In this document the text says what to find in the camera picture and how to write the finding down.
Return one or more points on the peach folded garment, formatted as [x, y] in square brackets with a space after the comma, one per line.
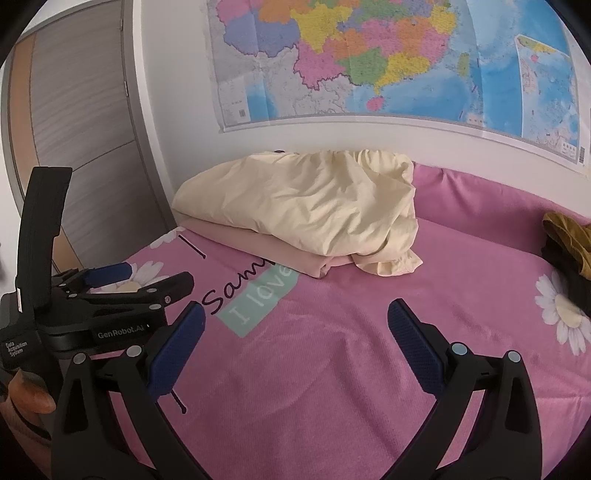
[258, 249]

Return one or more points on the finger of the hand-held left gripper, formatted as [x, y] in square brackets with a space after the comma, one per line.
[108, 273]
[171, 288]

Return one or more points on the cream jacket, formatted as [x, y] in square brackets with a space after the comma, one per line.
[300, 207]

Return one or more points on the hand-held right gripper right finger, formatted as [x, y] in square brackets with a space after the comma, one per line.
[415, 350]

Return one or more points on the person's left hand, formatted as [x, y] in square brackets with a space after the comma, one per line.
[32, 392]

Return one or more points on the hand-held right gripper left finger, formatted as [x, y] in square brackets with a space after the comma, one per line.
[178, 353]

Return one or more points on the colourful wall map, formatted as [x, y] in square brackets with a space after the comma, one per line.
[369, 55]

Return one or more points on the black garment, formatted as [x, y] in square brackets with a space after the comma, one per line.
[561, 263]

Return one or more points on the olive garment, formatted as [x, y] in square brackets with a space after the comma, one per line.
[570, 235]

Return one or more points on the pink floral bed sheet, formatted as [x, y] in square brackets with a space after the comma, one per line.
[323, 369]

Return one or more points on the grey sliding door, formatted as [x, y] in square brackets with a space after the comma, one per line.
[83, 115]

